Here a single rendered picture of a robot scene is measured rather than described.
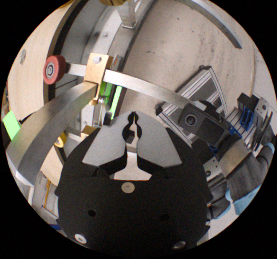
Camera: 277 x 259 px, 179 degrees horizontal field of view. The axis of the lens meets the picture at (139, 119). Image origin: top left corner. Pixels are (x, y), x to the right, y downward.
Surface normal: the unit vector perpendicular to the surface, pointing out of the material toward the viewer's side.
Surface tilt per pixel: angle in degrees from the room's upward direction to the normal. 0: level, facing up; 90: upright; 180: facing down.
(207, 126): 30
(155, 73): 0
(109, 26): 0
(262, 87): 90
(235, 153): 90
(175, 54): 0
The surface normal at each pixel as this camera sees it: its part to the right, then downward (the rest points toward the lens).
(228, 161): -0.99, -0.11
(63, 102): 0.35, -0.80
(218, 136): -0.46, 0.34
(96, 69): 0.02, 0.53
